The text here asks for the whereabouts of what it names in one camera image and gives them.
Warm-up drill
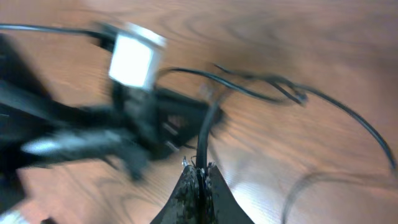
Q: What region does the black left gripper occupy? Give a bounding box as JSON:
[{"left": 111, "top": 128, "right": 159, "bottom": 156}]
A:
[{"left": 111, "top": 81, "right": 211, "bottom": 180}]

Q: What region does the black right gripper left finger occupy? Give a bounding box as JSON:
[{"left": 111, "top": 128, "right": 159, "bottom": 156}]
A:
[{"left": 150, "top": 157, "right": 199, "bottom": 224}]

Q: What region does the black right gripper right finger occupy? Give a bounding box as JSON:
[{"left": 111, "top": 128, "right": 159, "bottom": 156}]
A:
[{"left": 205, "top": 163, "right": 254, "bottom": 224}]

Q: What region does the thick black cable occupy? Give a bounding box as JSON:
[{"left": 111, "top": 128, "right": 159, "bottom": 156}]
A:
[{"left": 155, "top": 63, "right": 398, "bottom": 224}]

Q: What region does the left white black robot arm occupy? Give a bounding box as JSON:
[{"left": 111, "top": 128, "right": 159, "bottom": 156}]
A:
[{"left": 1, "top": 31, "right": 224, "bottom": 180}]

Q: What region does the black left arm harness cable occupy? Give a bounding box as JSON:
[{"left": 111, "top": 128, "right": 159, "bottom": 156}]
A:
[{"left": 0, "top": 23, "right": 119, "bottom": 52}]

